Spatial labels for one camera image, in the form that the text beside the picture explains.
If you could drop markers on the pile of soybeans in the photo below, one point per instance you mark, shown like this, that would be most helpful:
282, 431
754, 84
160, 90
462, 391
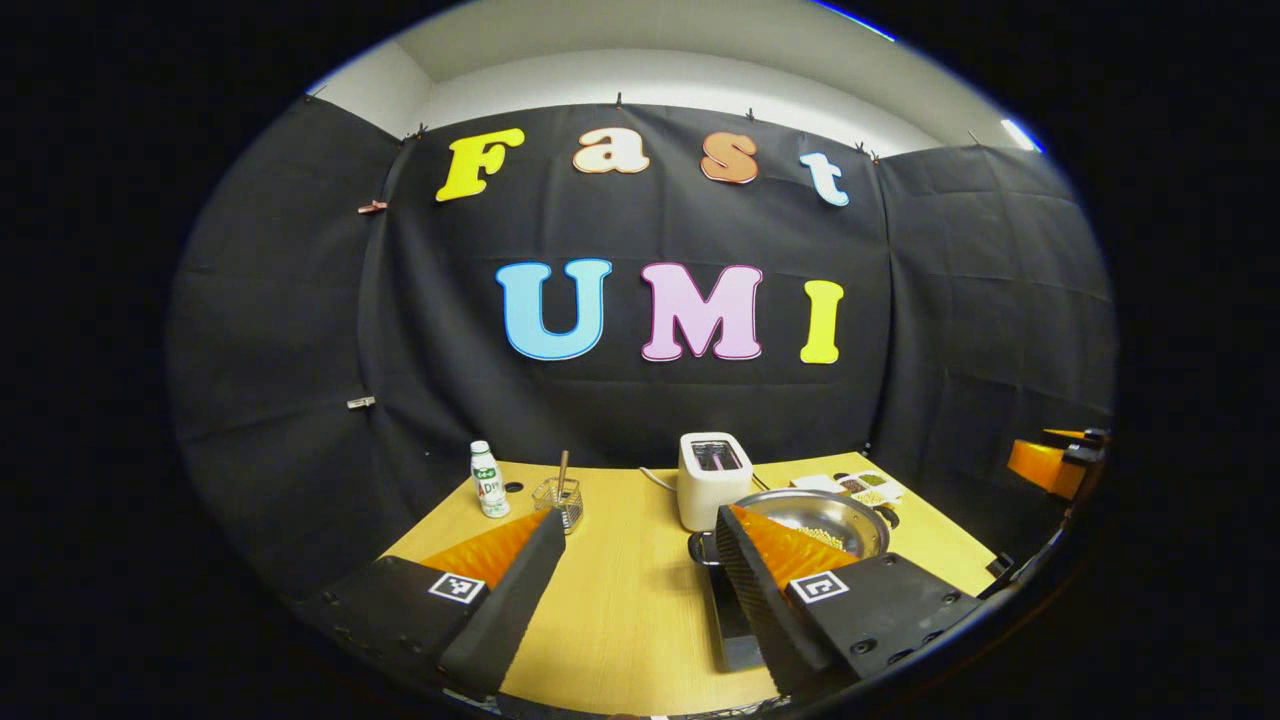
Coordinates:
825, 540

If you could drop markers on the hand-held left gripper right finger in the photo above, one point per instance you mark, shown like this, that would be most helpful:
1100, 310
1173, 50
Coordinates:
765, 610

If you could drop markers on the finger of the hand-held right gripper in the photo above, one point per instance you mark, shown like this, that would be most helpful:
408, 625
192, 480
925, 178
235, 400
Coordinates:
1040, 465

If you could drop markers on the white toaster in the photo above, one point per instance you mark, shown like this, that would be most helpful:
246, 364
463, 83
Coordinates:
700, 495

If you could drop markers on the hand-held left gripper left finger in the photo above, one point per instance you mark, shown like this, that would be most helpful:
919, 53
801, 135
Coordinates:
505, 615

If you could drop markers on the white divided dish of beans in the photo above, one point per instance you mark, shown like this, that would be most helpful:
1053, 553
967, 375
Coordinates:
872, 488

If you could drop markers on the white milk drink bottle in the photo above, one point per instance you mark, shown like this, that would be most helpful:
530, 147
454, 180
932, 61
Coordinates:
489, 485

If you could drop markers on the wooden stick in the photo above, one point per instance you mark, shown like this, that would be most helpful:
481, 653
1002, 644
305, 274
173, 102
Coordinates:
563, 470

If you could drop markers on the black induction cooktop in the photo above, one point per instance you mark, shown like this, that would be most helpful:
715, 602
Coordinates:
735, 630

